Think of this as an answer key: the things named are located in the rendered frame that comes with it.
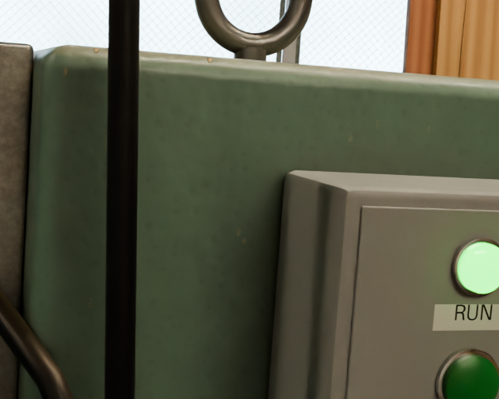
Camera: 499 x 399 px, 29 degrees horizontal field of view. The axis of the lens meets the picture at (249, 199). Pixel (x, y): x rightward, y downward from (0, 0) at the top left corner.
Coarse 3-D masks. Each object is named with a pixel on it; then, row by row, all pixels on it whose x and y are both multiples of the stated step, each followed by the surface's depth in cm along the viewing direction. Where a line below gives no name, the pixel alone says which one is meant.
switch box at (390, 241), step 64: (320, 192) 33; (384, 192) 31; (448, 192) 32; (320, 256) 32; (384, 256) 31; (448, 256) 32; (320, 320) 32; (384, 320) 31; (320, 384) 32; (384, 384) 32
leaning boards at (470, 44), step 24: (408, 0) 178; (432, 0) 178; (456, 0) 176; (480, 0) 177; (408, 24) 178; (432, 24) 178; (456, 24) 177; (480, 24) 178; (408, 48) 178; (432, 48) 179; (456, 48) 177; (480, 48) 178; (408, 72) 178; (432, 72) 178; (456, 72) 177; (480, 72) 178
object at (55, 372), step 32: (128, 0) 30; (128, 32) 30; (128, 64) 30; (128, 96) 30; (128, 128) 30; (128, 160) 31; (128, 192) 31; (128, 224) 31; (128, 256) 31; (128, 288) 31; (0, 320) 34; (128, 320) 31; (32, 352) 33; (128, 352) 31; (64, 384) 33; (128, 384) 31
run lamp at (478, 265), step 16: (480, 240) 32; (464, 256) 32; (480, 256) 32; (496, 256) 32; (464, 272) 32; (480, 272) 32; (496, 272) 32; (464, 288) 32; (480, 288) 32; (496, 288) 32
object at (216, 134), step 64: (64, 64) 33; (192, 64) 35; (256, 64) 36; (64, 128) 34; (192, 128) 35; (256, 128) 36; (320, 128) 37; (384, 128) 37; (448, 128) 38; (64, 192) 34; (192, 192) 35; (256, 192) 36; (64, 256) 34; (192, 256) 36; (256, 256) 36; (64, 320) 34; (192, 320) 36; (256, 320) 37; (192, 384) 36; (256, 384) 37
